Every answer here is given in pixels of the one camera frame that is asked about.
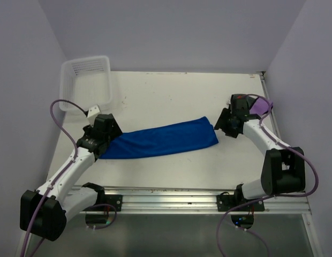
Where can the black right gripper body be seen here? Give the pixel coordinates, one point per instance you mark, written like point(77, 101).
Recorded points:
point(233, 132)

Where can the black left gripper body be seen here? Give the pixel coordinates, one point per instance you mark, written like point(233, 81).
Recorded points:
point(115, 132)

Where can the blue towel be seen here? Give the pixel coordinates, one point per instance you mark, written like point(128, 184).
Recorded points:
point(166, 140)

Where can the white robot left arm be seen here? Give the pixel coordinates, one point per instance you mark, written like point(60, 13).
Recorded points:
point(46, 211)

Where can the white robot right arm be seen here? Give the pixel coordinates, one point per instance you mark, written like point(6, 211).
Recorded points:
point(283, 169)

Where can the grey towel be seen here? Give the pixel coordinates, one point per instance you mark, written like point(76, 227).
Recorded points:
point(241, 101)

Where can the purple towel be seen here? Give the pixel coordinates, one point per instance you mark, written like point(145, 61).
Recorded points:
point(260, 106)

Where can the white plastic basket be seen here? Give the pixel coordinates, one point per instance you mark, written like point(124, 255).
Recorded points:
point(86, 82)

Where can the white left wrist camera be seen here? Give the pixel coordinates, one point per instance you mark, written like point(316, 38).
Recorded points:
point(93, 111)

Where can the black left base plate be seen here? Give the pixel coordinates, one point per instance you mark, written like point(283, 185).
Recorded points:
point(115, 200)

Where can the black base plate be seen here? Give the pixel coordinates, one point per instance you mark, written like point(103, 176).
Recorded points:
point(226, 201)
point(115, 200)

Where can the aluminium mounting rail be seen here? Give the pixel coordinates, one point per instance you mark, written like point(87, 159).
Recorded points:
point(191, 201)

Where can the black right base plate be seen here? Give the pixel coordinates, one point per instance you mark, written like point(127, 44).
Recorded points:
point(226, 201)

